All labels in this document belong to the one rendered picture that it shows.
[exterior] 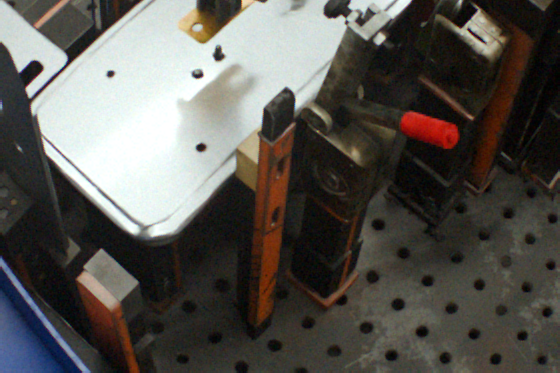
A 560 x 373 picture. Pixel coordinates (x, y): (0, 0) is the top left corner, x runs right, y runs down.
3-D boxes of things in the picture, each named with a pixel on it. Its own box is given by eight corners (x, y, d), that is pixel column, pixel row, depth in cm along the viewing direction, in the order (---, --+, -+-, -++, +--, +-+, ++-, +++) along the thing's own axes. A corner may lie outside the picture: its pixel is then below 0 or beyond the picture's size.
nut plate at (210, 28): (234, -24, 111) (234, -31, 110) (262, -5, 110) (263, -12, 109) (174, 26, 108) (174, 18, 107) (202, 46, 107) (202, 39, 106)
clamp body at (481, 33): (413, 144, 148) (456, -29, 115) (479, 197, 144) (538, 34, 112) (369, 192, 144) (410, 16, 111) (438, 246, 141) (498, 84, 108)
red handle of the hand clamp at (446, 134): (337, 77, 108) (463, 112, 96) (345, 95, 109) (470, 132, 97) (307, 105, 106) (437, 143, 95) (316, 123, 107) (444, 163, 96)
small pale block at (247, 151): (249, 283, 137) (261, 122, 105) (272, 301, 136) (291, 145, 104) (230, 303, 135) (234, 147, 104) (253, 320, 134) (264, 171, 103)
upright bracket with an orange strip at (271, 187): (262, 318, 135) (286, 83, 91) (271, 324, 134) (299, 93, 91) (246, 334, 133) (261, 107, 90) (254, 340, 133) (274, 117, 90)
